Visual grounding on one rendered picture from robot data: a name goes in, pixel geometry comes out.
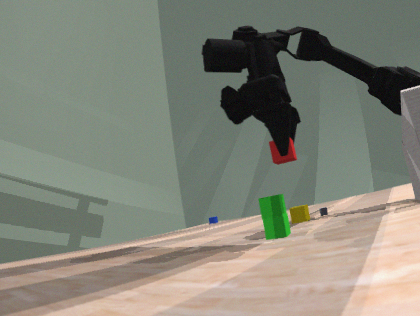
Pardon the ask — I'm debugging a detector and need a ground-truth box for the small yellow block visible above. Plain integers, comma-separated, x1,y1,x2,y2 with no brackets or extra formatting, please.
289,204,310,224

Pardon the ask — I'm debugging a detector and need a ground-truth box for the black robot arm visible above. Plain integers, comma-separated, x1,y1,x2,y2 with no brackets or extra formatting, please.
201,25,420,124

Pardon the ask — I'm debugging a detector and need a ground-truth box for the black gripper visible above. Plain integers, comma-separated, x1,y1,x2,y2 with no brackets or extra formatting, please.
238,62,300,156

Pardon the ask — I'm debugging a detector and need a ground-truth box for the green block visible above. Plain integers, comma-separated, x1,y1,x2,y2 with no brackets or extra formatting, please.
262,213,291,240
258,194,286,219

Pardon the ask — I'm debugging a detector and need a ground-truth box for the red block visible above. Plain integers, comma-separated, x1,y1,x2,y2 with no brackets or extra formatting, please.
269,138,297,165

